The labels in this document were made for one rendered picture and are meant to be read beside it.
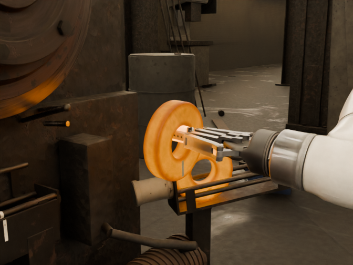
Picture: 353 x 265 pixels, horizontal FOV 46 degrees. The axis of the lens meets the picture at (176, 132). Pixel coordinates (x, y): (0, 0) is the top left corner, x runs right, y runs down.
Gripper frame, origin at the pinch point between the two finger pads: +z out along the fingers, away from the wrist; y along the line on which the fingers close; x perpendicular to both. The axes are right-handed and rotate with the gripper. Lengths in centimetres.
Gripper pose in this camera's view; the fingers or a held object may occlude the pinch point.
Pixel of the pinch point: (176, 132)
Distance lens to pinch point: 78.4
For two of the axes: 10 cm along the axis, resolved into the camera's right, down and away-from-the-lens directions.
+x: 0.4, -9.7, -2.5
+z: -8.1, -1.8, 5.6
